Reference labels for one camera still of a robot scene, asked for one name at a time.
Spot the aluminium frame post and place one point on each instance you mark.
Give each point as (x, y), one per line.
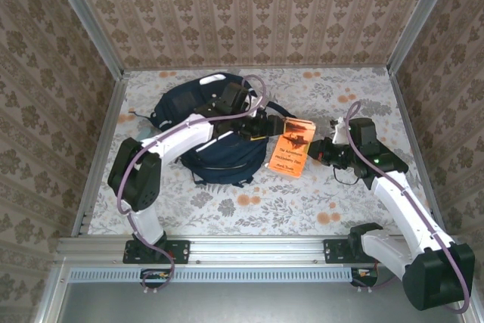
(88, 16)
(419, 16)

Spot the floral tablecloth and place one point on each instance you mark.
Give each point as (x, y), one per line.
(264, 205)

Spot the navy blue backpack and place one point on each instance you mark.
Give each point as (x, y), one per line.
(227, 156)

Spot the orange paperback book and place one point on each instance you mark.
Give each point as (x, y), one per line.
(293, 149)

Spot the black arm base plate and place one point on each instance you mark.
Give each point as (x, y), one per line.
(334, 251)
(181, 251)

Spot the aluminium frame rail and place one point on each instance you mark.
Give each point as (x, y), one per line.
(410, 126)
(170, 69)
(257, 249)
(111, 118)

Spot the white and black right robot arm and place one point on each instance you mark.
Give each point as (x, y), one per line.
(401, 205)

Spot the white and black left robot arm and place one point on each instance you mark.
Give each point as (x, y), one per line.
(177, 137)

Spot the teal pencil box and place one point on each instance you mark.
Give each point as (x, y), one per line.
(143, 134)

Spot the grey metal sheet panel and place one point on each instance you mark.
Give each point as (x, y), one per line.
(246, 304)

